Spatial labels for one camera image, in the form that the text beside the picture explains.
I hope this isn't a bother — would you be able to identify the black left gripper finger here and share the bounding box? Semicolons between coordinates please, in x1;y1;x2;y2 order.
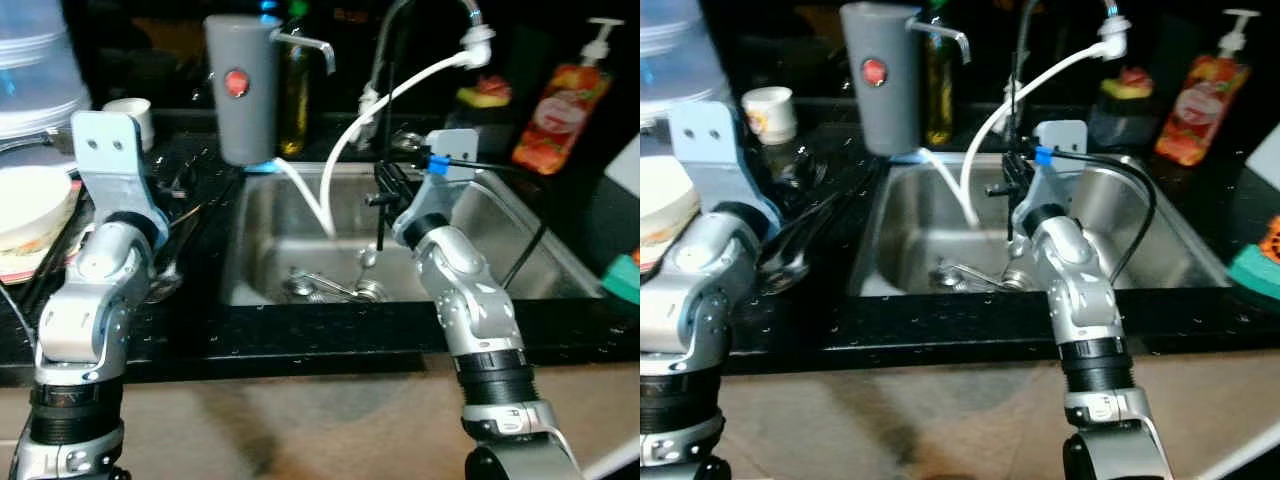
778;192;823;256
172;195;216;251
195;195;236;256
802;190;843;261

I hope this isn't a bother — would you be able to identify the silver spoon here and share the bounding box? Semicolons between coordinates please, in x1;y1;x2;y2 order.
355;245;383;301

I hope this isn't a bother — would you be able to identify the silver fork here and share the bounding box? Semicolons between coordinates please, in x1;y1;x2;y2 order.
285;268;363;303
935;260;1006;293

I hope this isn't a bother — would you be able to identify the white printed cup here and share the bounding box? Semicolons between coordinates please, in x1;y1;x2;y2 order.
100;97;156;151
742;87;799;146

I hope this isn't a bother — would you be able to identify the stainless steel sink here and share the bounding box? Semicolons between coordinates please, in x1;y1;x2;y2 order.
218;158;606;308
850;150;1233;298

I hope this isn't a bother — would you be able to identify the grey water filter canister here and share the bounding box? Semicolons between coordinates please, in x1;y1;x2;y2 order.
840;3;973;158
205;15;336;166

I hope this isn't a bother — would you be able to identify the black sponge holder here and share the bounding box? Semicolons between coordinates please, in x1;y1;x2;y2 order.
1088;95;1161;151
455;100;521;151

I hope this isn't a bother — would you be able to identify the yellow oil bottle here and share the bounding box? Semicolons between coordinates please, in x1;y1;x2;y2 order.
920;0;958;148
278;0;313;158

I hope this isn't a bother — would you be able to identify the yellow red sponge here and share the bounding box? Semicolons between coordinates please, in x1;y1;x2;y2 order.
1100;67;1156;101
455;75;513;111

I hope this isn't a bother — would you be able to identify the white bowl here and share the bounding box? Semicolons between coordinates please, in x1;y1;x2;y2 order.
640;155;701;273
0;165;81;253

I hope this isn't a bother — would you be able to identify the white flat object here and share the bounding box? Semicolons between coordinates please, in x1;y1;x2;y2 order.
605;135;641;196
1245;125;1280;191

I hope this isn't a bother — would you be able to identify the patterned plate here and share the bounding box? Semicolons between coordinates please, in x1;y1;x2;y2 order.
0;235;89;286

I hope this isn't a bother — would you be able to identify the orange soap pump bottle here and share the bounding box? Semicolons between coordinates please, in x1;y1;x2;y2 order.
512;18;626;176
1155;10;1263;168

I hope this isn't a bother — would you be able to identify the clear plastic container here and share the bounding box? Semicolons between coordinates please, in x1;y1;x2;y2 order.
0;0;93;141

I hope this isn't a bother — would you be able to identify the thick white hose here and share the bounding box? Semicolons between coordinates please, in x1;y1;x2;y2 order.
318;50;471;241
958;42;1106;229

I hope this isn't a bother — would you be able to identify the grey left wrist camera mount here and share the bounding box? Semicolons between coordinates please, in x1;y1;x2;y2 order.
668;100;783;239
70;110;169;241

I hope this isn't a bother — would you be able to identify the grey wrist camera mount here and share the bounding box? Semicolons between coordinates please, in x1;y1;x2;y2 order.
1035;120;1091;201
70;110;169;241
425;128;481;186
668;100;783;239

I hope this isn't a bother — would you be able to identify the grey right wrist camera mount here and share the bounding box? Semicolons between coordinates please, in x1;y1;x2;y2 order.
1035;120;1091;201
425;128;481;186

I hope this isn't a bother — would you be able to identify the thin white hose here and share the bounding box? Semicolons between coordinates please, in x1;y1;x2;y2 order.
272;155;336;239
915;148;983;229

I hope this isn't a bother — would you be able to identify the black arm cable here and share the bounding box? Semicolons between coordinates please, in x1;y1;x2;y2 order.
440;155;551;291
1050;150;1159;288

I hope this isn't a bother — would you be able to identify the white faucet hose adapter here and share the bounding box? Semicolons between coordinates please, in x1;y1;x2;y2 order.
1097;18;1131;59
460;25;496;69

